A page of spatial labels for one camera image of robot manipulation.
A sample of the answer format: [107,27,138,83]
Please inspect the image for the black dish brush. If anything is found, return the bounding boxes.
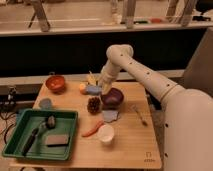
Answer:
[21,115,56,156]

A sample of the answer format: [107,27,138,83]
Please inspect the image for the grey scrub sponge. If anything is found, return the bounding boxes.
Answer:
[45,134,69,146]

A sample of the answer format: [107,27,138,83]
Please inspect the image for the purple bowl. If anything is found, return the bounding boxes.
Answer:
[101,88,124,108]

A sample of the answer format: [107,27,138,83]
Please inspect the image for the black cables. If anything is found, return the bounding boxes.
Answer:
[0,85,21,145]

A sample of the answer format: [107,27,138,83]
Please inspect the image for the orange carrot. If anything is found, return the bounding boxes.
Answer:
[81,121,104,137]

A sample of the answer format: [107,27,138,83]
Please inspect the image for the orange bowl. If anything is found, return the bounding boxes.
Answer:
[45,75,65,93]

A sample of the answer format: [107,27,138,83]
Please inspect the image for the blue-grey small cup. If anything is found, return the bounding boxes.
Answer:
[39,98,52,109]

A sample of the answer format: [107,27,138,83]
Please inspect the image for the orange apple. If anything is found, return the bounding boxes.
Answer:
[79,83,86,94]

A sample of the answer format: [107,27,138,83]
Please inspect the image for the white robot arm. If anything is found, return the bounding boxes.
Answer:
[99,44,213,171]

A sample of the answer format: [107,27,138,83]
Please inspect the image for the yellow corn cob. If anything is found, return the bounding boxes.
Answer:
[86,72,97,86]

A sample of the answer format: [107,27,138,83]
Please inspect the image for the metal fork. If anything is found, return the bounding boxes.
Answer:
[132,105,148,126]

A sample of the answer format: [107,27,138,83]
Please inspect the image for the green plastic tray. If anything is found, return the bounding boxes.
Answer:
[2,109,78,161]

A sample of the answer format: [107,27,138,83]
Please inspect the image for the brown pine cone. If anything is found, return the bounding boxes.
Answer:
[87,97,101,114]

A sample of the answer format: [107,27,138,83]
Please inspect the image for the white plastic cup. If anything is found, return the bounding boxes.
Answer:
[97,124,115,145]

